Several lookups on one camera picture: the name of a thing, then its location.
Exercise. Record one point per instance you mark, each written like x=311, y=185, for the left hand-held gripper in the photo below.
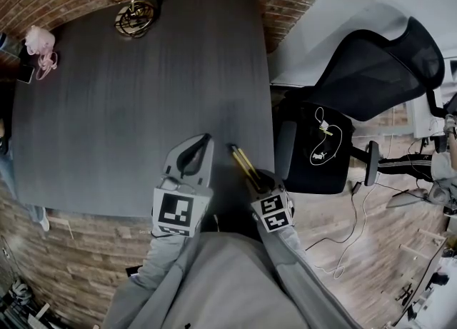
x=178, y=210

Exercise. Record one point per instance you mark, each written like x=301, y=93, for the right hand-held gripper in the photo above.
x=274, y=213

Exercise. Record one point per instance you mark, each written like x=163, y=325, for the person's left forearm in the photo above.
x=157, y=270

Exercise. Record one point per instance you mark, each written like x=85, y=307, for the person's right forearm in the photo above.
x=303, y=277

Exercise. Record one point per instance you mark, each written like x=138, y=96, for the grey power adapter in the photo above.
x=356, y=188

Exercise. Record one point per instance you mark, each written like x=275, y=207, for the person's grey hoodie torso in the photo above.
x=221, y=284

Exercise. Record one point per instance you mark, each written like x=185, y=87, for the black mesh office chair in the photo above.
x=378, y=70

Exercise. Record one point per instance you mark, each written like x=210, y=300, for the black smartphone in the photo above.
x=25, y=74

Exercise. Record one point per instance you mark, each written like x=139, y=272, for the white desk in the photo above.
x=342, y=17

